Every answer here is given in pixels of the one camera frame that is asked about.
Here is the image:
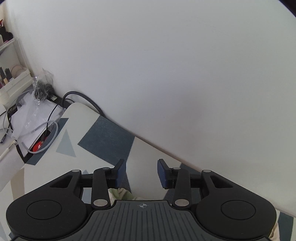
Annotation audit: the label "green leaf print shirt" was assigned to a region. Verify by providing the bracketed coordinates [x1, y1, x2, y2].
[108, 188, 144, 205]

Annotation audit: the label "white cosmetics organizer shelf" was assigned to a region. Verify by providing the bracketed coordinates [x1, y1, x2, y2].
[1, 38, 32, 108]

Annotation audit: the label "red small object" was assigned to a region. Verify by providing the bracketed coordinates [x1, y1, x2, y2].
[30, 135, 48, 152]

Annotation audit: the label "grey cable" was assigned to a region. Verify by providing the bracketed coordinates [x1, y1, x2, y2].
[0, 91, 60, 154]

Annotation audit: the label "thick black cable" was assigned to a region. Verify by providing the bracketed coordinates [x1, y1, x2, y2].
[62, 90, 110, 119]

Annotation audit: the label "white papers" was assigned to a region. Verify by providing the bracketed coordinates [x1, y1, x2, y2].
[11, 93, 64, 149]

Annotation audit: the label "clear plastic bag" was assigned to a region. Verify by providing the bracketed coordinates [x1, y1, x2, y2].
[33, 69, 54, 104]

